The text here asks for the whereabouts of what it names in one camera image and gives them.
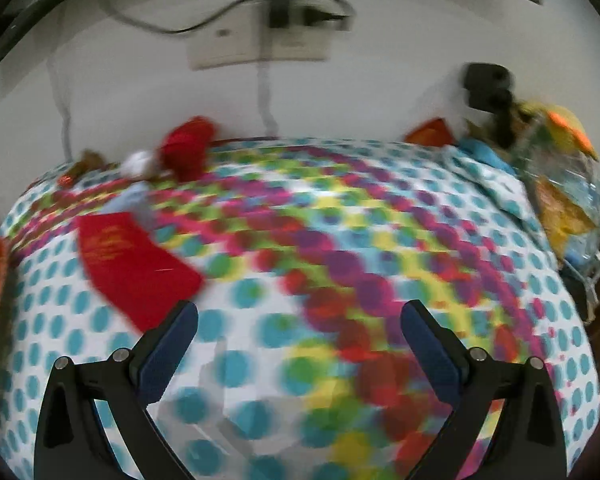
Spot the black plug cable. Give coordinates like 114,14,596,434
104,0,354,35

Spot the black stand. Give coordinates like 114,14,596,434
462,62,516,147

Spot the yellow knitted toy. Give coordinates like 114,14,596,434
517,102,599,162

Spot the red orange box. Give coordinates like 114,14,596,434
403,117,459,149

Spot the black television cable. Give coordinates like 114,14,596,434
49,54,77,162

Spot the red envelope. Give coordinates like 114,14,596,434
74,211,205,334

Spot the blue fabric piece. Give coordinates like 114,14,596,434
462,137,511,171

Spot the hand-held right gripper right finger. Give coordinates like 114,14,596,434
400,299,567,480

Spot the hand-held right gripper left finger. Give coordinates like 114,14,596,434
32,300,201,480

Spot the white wall power outlet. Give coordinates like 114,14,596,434
187,22,336,71

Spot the red knitted ball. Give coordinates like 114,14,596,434
159,115,219,181

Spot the black charger cable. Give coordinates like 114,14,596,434
256,60,279,139

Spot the brown wrapper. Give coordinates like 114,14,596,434
74,148,106,174

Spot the polka dot tablecloth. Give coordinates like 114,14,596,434
0,137,600,480

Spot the light blue cloth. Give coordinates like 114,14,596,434
107,182,154,229

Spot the white blue small cloth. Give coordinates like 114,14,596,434
119,148,164,179

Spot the clear plastic bag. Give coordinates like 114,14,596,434
509,119,600,267

